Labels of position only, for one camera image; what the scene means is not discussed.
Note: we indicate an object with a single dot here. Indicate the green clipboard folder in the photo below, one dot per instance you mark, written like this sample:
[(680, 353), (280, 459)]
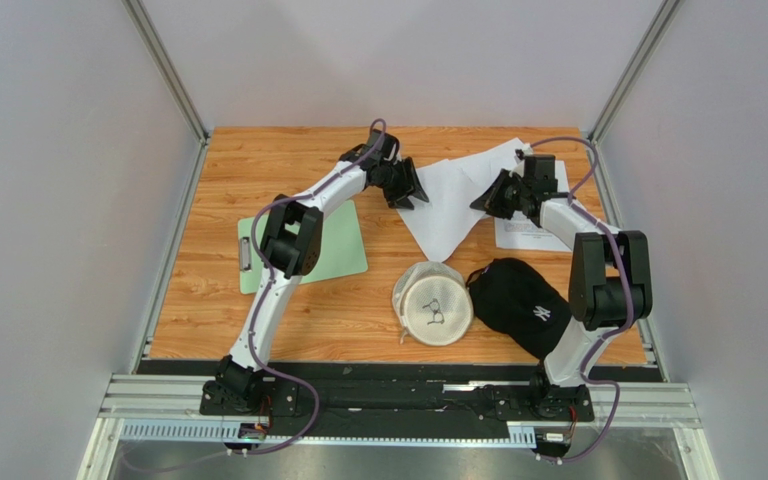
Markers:
[(342, 251)]

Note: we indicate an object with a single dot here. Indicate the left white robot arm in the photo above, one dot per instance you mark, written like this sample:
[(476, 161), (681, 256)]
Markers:
[(287, 237)]

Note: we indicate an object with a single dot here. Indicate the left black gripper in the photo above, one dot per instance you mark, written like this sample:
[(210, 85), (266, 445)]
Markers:
[(408, 182)]

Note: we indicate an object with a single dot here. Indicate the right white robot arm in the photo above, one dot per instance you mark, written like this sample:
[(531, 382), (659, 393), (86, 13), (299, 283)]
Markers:
[(609, 290)]

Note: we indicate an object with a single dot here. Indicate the aluminium frame post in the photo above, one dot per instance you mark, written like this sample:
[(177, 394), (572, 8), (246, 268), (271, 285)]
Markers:
[(151, 37), (655, 32)]

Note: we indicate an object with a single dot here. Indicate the right aluminium frame post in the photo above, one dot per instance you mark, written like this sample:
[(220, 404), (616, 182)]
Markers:
[(655, 32)]

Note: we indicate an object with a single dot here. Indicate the black baseball cap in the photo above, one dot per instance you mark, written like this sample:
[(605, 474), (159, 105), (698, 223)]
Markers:
[(511, 297)]

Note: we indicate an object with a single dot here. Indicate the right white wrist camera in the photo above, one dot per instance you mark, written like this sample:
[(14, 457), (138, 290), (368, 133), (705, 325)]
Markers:
[(521, 155)]

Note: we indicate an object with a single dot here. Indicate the metal clipboard clip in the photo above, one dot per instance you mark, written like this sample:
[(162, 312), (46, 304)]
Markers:
[(244, 254)]

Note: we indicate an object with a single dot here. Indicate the white mesh round pouch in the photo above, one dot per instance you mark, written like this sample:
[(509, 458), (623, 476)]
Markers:
[(432, 304)]

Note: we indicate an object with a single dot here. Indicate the white paper sheet behind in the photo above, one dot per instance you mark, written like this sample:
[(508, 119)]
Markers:
[(483, 168)]

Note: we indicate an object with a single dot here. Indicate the white paper sheet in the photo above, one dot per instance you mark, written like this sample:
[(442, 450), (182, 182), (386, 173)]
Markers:
[(440, 225), (483, 168)]

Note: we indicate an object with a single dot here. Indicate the printed text paper sheet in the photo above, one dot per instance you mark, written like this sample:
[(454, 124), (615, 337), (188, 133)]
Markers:
[(520, 233)]

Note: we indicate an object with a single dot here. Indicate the left aluminium frame post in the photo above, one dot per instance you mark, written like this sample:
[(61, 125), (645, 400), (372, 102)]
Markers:
[(151, 37)]

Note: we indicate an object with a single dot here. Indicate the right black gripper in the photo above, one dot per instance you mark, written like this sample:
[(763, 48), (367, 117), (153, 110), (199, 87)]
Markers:
[(502, 193)]

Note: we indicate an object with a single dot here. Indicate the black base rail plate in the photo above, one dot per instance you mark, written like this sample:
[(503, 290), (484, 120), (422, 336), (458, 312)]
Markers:
[(389, 401)]

